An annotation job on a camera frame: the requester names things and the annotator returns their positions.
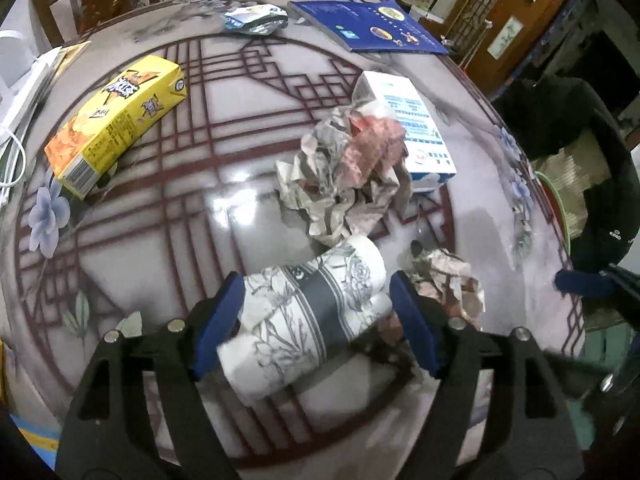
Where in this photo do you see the small pink paper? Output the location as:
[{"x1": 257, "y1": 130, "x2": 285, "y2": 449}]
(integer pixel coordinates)
[{"x1": 409, "y1": 248, "x2": 486, "y2": 328}]

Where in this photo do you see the white blue medicine box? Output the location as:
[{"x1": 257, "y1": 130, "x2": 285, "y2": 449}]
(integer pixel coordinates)
[{"x1": 352, "y1": 70, "x2": 457, "y2": 193}]

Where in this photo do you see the pink grey paper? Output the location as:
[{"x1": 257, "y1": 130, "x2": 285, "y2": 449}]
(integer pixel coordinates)
[{"x1": 276, "y1": 100, "x2": 412, "y2": 247}]

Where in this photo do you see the yellow iced tea carton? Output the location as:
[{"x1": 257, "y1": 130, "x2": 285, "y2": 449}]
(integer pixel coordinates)
[{"x1": 44, "y1": 55, "x2": 186, "y2": 200}]

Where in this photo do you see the red green trash bin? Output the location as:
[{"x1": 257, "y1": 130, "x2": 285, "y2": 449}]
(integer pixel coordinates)
[{"x1": 535, "y1": 170, "x2": 570, "y2": 255}]

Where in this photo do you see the blue yellow tray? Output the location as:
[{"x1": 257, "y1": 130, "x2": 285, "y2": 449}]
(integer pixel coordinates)
[{"x1": 11, "y1": 415, "x2": 60, "y2": 470}]

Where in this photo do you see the stack of papers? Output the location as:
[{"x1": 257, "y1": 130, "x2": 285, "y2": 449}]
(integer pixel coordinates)
[{"x1": 1, "y1": 41, "x2": 90, "y2": 153}]

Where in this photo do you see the blue booklet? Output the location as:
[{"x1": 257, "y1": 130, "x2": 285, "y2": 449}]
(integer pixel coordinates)
[{"x1": 288, "y1": 0, "x2": 448, "y2": 55}]

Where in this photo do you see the crumpled blue white wrapper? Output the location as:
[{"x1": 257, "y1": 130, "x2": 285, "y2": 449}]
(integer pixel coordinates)
[{"x1": 222, "y1": 3, "x2": 288, "y2": 36}]

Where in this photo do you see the white desk lamp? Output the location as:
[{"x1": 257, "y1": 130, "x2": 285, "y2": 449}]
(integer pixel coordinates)
[{"x1": 0, "y1": 30, "x2": 37, "y2": 87}]

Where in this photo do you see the white lamp cable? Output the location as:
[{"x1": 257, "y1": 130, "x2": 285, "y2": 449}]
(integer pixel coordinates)
[{"x1": 0, "y1": 127, "x2": 27, "y2": 191}]

